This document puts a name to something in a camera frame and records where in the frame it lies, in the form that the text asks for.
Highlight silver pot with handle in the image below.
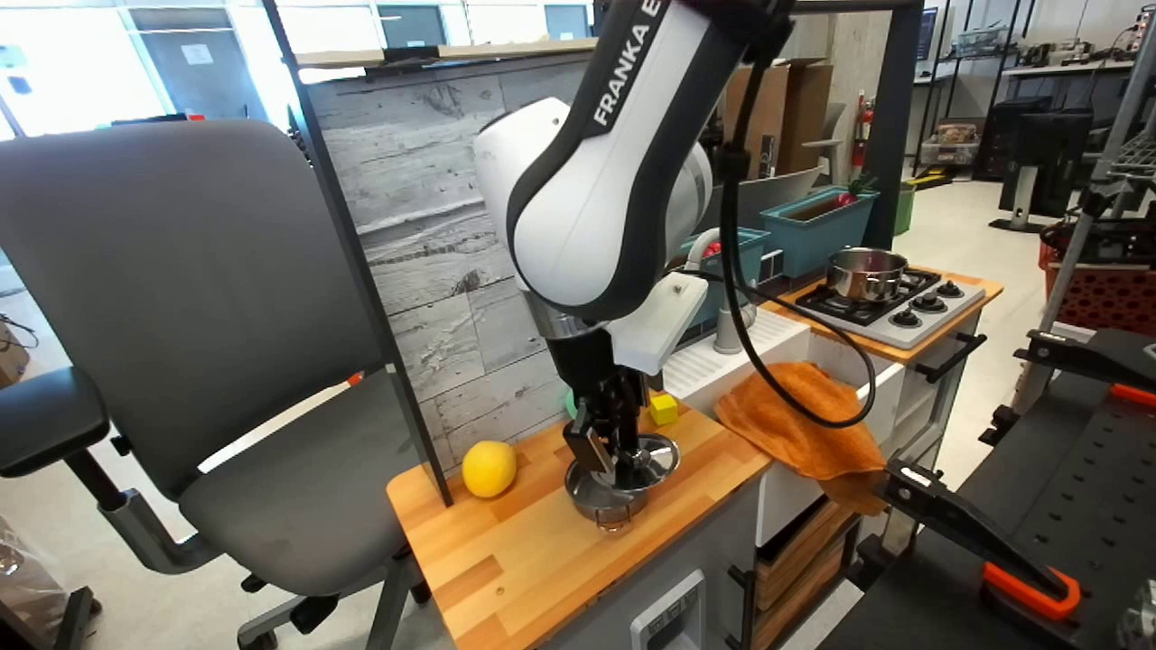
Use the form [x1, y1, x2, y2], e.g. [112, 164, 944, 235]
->
[822, 241, 914, 309]

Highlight red perforated crate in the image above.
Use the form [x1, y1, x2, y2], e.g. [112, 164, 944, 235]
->
[1038, 233, 1156, 343]

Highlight white cabinet door handle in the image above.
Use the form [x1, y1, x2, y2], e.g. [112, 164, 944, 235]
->
[628, 567, 711, 650]

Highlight wooden drawer crate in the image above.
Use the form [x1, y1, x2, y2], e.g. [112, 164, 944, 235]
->
[751, 495, 866, 650]

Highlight upright black frame post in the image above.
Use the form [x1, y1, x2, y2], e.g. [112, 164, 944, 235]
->
[866, 0, 929, 254]

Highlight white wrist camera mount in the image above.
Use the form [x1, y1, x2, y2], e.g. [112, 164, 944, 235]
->
[608, 272, 715, 378]

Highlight black clamp orange tip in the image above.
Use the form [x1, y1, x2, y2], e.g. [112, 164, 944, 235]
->
[1012, 325, 1156, 414]

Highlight black metal shelving rack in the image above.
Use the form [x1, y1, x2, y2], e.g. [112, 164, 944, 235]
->
[910, 0, 1156, 188]

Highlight black machine on stand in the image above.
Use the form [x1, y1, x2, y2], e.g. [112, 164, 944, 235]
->
[993, 97, 1097, 233]

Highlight slanted black frame post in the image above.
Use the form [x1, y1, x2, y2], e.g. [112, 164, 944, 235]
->
[260, 0, 454, 508]

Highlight brown bag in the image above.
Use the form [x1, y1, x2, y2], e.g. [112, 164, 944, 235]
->
[0, 310, 44, 389]

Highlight black perforated work table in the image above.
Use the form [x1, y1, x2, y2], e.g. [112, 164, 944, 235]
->
[828, 322, 1156, 650]

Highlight black bar drawer handle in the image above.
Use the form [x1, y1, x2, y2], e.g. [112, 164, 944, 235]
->
[910, 329, 993, 387]

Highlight light wooden shelf board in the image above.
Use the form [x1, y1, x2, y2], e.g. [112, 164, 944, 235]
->
[292, 32, 608, 71]

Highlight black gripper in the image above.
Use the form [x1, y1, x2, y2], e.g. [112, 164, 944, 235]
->
[546, 329, 652, 489]

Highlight white ribbed panel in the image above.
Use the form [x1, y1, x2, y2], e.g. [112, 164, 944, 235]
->
[656, 309, 910, 552]

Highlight red fire extinguisher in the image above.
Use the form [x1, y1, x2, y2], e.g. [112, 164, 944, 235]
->
[852, 93, 878, 175]

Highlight grey toy stove top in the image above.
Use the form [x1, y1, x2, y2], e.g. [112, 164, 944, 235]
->
[787, 265, 988, 354]

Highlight wooden cutting board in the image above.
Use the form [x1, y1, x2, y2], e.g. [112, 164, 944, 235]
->
[383, 268, 1006, 650]

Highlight orange towel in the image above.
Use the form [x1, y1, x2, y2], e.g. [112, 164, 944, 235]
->
[711, 359, 894, 519]

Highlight silver steel pot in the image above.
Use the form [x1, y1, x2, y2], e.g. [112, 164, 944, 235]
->
[558, 461, 660, 535]

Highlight brown cardboard boxes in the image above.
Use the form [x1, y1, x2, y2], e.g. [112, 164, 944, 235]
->
[717, 53, 837, 183]

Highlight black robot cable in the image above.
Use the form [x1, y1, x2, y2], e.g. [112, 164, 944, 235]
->
[711, 23, 881, 434]

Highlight dark grey door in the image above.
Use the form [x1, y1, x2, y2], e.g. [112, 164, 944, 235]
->
[126, 4, 273, 128]

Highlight grey wood plank panel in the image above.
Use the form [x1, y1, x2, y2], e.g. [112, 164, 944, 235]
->
[300, 51, 642, 482]

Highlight silver steel pot lid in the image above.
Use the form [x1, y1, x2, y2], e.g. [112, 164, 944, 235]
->
[572, 430, 685, 495]

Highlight yellow lemon ball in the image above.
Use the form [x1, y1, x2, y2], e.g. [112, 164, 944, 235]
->
[457, 439, 525, 506]

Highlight grey office chair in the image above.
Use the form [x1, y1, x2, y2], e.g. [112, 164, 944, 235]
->
[0, 118, 434, 650]

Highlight large teal box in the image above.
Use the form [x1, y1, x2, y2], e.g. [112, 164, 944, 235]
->
[758, 181, 886, 286]

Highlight small yellow cube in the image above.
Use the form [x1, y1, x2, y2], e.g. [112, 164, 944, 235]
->
[642, 389, 685, 430]

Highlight black clamp orange handle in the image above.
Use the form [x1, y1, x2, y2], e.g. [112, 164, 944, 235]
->
[881, 460, 1087, 630]

